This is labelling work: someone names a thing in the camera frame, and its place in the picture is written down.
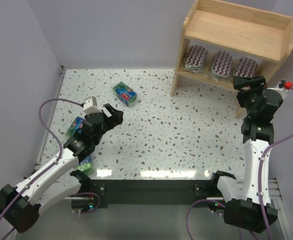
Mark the purple zigzag sponge pack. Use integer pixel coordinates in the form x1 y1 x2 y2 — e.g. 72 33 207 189
209 50 233 81
184 45 208 74
233 57 259 78

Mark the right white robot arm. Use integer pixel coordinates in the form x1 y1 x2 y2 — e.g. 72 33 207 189
210 76 288 234

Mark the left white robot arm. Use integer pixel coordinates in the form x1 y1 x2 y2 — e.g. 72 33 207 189
0 102 124 233

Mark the wooden two-tier shelf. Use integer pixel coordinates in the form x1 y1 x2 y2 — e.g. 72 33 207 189
170 0 293 119

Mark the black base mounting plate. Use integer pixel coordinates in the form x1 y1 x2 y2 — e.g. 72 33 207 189
90 179 223 208

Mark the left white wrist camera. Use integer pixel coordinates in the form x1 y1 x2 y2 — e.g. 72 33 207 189
82 96 101 115

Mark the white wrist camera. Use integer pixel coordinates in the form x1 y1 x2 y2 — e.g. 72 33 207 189
82 96 101 115
274 79 293 99

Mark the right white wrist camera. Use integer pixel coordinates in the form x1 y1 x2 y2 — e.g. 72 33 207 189
274 79 293 99

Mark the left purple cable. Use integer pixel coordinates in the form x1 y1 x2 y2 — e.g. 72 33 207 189
0 98 102 240

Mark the aluminium frame rail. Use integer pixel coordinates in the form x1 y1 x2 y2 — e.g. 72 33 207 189
32 65 67 173

